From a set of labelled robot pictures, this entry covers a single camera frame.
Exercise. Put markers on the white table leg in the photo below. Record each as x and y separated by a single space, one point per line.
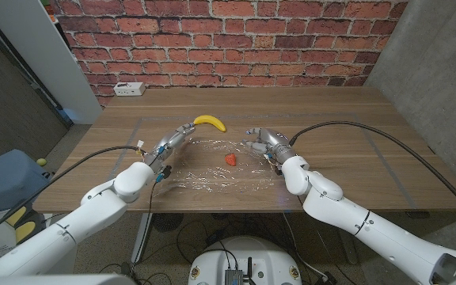
141 237

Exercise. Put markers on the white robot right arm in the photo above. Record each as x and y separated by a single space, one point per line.
370 229

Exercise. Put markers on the printed brick wall backdrop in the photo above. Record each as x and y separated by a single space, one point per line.
228 39

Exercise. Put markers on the black pedal with yellow pads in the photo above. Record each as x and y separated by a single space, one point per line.
24 231

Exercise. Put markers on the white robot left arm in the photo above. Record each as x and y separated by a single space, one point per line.
73 221

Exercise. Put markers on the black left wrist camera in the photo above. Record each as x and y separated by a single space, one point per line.
166 171

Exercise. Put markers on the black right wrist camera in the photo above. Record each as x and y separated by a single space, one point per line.
278 171

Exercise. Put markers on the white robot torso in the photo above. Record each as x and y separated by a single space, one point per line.
251 253

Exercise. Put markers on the blue plastic bin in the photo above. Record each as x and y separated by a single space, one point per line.
6 178

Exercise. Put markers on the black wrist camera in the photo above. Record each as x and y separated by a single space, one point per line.
278 171
166 171

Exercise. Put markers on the grey table leg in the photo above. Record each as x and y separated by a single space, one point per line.
350 253

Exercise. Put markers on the white power strip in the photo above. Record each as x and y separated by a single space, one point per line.
129 89

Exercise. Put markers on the white cabinet panel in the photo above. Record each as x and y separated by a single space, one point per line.
46 51

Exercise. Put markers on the green tennis ball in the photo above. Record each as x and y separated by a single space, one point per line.
41 162

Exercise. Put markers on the small red toy strawberry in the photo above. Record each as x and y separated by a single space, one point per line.
230 159

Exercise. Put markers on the yellow toy banana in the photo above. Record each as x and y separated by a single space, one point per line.
212 120

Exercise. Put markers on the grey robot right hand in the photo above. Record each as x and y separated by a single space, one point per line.
273 144

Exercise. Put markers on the clear plastic wrap sheet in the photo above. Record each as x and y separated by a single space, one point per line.
212 178

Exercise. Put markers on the black round floor fan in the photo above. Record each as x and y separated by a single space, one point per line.
168 222

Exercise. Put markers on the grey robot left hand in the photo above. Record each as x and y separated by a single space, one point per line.
170 144

